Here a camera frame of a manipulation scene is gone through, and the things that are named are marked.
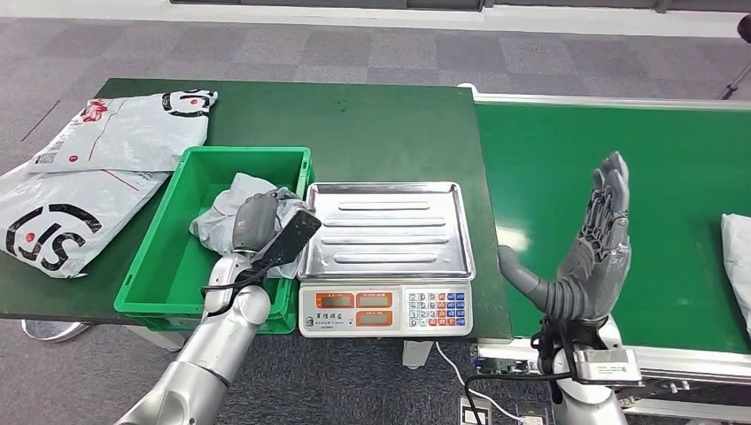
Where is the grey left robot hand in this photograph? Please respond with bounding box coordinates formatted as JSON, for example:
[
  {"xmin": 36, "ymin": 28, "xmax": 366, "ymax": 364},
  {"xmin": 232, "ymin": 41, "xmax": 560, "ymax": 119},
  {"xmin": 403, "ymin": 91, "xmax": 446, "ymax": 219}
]
[{"xmin": 233, "ymin": 193, "xmax": 282, "ymax": 254}]

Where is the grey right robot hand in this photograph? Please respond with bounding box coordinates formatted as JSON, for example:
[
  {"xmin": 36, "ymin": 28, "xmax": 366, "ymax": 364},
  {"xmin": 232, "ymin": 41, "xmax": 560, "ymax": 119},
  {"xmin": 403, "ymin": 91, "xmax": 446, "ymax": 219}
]
[{"xmin": 497, "ymin": 151, "xmax": 633, "ymax": 322}]

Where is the grey parcel bag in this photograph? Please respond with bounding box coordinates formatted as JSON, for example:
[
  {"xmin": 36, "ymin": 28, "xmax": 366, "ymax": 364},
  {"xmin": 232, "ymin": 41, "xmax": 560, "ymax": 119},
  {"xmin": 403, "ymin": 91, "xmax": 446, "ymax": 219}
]
[{"xmin": 189, "ymin": 173, "xmax": 312, "ymax": 280}]

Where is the white parcel bag, red print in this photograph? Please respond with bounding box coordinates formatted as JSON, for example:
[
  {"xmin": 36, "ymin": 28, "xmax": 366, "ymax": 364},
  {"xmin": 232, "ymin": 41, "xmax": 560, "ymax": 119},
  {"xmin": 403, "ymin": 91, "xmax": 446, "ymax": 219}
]
[{"xmin": 26, "ymin": 88, "xmax": 220, "ymax": 174}]

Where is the large white printed parcel bag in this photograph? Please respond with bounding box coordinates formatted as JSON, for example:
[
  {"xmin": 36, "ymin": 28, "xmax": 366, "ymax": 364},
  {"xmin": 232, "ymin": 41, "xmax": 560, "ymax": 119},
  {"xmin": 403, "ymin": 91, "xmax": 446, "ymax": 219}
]
[{"xmin": 0, "ymin": 161, "xmax": 171, "ymax": 280}]

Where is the green plastic bin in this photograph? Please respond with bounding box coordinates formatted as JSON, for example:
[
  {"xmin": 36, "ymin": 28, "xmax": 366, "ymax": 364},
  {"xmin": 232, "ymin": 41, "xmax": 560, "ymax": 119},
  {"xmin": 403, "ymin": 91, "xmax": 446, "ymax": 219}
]
[{"xmin": 112, "ymin": 145, "xmax": 316, "ymax": 336}]

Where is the electronic scale with steel tray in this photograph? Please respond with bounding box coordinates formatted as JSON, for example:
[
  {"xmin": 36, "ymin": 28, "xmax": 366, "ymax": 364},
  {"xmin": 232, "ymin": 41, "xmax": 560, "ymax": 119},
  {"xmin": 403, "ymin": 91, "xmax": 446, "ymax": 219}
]
[{"xmin": 296, "ymin": 181, "xmax": 477, "ymax": 340}]

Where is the green top work table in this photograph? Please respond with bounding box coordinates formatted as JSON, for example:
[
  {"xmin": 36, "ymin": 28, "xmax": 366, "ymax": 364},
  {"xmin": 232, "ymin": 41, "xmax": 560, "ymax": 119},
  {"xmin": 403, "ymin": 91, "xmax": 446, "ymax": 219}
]
[{"xmin": 0, "ymin": 77, "xmax": 515, "ymax": 371}]

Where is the round metal stand base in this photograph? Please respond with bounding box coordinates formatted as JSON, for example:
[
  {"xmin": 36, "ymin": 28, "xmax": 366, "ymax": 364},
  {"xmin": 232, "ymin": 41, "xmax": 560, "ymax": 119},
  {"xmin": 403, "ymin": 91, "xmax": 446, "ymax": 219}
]
[{"xmin": 22, "ymin": 319, "xmax": 92, "ymax": 344}]

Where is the black tripod stand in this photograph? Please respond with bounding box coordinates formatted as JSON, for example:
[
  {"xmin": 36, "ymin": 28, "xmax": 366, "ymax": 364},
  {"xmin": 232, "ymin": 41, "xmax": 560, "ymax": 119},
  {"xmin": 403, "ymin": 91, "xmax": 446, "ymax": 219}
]
[{"xmin": 721, "ymin": 12, "xmax": 751, "ymax": 101}]

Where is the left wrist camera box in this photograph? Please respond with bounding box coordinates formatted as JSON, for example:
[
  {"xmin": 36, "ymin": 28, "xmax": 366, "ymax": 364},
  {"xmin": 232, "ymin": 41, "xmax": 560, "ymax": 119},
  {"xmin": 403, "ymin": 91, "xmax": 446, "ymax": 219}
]
[{"xmin": 258, "ymin": 210, "xmax": 322, "ymax": 277}]

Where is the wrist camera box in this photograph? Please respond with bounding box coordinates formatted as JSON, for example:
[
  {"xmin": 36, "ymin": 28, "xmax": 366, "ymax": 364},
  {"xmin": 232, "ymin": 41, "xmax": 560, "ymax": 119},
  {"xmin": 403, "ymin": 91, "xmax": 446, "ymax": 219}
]
[
  {"xmin": 571, "ymin": 347, "xmax": 644, "ymax": 389},
  {"xmin": 258, "ymin": 210, "xmax": 322, "ymax": 277}
]

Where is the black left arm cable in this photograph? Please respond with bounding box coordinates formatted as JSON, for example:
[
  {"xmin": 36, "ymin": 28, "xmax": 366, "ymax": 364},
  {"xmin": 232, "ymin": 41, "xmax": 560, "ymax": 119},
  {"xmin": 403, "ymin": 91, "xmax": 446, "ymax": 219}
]
[{"xmin": 200, "ymin": 258, "xmax": 280, "ymax": 321}]

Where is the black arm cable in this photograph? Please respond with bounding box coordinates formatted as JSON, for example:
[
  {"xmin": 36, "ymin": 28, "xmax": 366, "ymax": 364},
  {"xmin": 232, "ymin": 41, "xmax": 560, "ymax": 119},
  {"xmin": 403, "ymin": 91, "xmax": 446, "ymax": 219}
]
[
  {"xmin": 463, "ymin": 334, "xmax": 573, "ymax": 425},
  {"xmin": 200, "ymin": 258, "xmax": 280, "ymax": 321}
]

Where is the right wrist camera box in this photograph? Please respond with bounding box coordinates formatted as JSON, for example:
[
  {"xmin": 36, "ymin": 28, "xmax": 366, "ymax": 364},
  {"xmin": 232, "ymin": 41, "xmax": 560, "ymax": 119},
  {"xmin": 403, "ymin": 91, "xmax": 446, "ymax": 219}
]
[{"xmin": 571, "ymin": 347, "xmax": 644, "ymax": 389}]

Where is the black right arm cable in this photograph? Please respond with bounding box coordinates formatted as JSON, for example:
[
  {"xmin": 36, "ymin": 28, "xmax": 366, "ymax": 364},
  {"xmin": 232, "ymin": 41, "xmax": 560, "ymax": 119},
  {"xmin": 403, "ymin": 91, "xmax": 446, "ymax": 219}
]
[{"xmin": 463, "ymin": 334, "xmax": 573, "ymax": 425}]

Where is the white power cable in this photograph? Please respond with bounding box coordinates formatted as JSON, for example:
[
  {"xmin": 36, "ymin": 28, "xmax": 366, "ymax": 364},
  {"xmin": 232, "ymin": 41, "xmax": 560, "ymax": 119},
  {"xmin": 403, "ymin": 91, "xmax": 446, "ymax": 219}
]
[{"xmin": 434, "ymin": 342, "xmax": 544, "ymax": 423}]

